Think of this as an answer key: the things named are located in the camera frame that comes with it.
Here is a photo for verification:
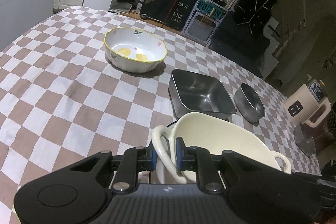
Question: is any cream electric kettle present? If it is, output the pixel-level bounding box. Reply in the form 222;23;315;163
283;76;331;128

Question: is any cream two-handled bowl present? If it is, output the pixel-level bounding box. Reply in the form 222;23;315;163
152;112;292;184

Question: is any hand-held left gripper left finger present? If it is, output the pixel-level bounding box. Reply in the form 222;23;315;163
70;147;159;194

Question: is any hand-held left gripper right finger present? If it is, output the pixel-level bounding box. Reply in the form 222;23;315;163
176;136;265;194

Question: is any black vest white trim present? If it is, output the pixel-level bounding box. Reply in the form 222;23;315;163
233;0;278;36

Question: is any round steel bowl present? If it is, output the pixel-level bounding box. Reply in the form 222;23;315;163
234;83;266;123

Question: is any teal plate sign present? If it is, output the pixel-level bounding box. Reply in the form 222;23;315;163
197;0;227;21

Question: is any steel rectangular container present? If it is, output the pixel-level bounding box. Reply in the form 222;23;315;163
293;125;317;157
168;69;237;120

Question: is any black chalkboard sign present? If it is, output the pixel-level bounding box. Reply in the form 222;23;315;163
140;0;198;31

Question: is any white metal rack box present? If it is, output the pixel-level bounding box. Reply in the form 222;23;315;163
182;0;229;48

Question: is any white floral bowl yellow rim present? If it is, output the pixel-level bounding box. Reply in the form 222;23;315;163
104;27;168;73

